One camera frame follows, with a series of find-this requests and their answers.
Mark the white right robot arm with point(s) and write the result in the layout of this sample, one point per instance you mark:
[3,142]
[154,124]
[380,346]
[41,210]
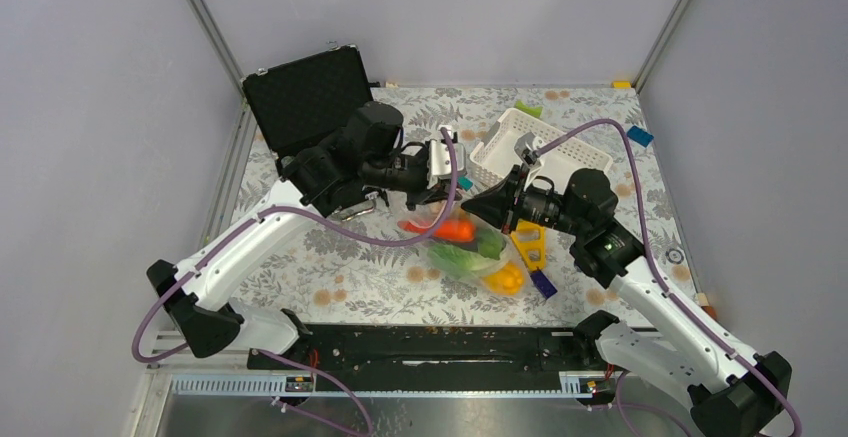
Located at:
[729,388]

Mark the yellow bell pepper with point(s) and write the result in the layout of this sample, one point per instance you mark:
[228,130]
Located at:
[509,280]

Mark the green lettuce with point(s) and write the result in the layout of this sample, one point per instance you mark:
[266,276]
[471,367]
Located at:
[462,264]

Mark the black poker chip case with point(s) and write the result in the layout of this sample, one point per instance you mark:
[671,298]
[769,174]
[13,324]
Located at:
[299,103]

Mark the yellow triangular plastic tool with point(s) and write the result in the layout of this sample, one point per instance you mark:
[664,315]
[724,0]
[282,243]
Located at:
[529,240]

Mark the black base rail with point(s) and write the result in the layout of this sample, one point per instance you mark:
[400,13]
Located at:
[418,361]

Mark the green plastic piece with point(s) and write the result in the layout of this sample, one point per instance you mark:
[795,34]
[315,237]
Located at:
[534,111]

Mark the blue toy brick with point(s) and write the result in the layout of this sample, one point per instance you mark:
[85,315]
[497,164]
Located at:
[640,136]

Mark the orange carrot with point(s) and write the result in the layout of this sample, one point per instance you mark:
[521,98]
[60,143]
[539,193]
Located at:
[451,230]

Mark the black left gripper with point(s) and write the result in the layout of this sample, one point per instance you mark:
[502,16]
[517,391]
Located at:
[424,192]

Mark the teal toy block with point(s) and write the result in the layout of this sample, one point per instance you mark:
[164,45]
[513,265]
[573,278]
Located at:
[464,183]

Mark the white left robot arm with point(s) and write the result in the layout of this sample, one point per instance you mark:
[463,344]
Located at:
[198,293]

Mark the floral table mat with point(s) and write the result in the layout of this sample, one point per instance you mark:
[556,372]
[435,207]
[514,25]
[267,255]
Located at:
[326,278]

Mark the purple toy brick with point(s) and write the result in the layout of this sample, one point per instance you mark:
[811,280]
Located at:
[543,284]

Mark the green cucumber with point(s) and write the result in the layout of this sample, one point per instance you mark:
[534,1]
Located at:
[490,243]

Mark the clear zip top bag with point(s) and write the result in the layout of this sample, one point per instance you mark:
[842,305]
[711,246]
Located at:
[428,214]

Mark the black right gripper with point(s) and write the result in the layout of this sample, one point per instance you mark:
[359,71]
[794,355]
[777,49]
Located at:
[499,204]

